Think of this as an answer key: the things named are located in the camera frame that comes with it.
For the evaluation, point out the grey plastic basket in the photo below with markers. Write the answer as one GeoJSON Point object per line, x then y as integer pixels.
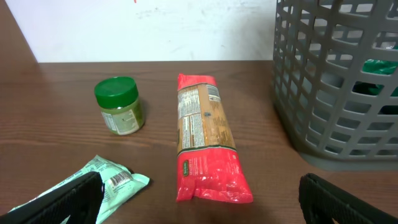
{"type": "Point", "coordinates": [314, 47]}

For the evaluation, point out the green lidded jar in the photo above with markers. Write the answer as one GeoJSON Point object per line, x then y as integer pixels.
{"type": "Point", "coordinates": [120, 105]}

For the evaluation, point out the orange spaghetti packet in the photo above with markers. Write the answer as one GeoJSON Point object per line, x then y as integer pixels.
{"type": "Point", "coordinates": [208, 164]}

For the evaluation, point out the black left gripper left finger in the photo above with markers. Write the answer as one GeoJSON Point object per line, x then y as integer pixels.
{"type": "Point", "coordinates": [76, 202]}

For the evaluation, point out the green Nescafe coffee bag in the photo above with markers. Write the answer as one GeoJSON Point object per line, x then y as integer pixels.
{"type": "Point", "coordinates": [376, 82]}

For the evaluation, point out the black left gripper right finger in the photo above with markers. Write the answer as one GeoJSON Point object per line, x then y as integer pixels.
{"type": "Point", "coordinates": [324, 203]}

